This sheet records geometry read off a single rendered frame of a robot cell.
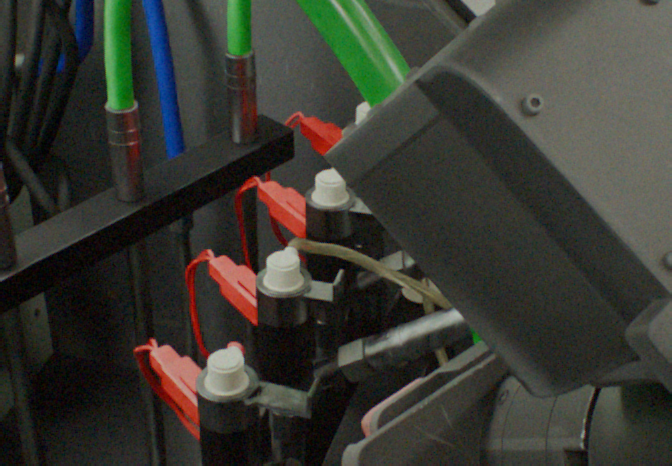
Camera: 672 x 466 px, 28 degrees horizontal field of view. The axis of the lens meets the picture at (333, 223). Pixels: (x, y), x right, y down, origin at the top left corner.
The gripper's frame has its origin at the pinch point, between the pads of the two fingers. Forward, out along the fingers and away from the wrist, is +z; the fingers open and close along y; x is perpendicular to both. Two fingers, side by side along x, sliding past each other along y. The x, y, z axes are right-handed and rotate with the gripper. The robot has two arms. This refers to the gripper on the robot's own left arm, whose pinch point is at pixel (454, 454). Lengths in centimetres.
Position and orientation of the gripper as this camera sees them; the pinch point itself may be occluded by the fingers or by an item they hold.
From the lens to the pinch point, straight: 41.5
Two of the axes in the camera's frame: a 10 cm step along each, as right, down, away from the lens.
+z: -2.7, 1.6, 9.5
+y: -8.1, 4.9, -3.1
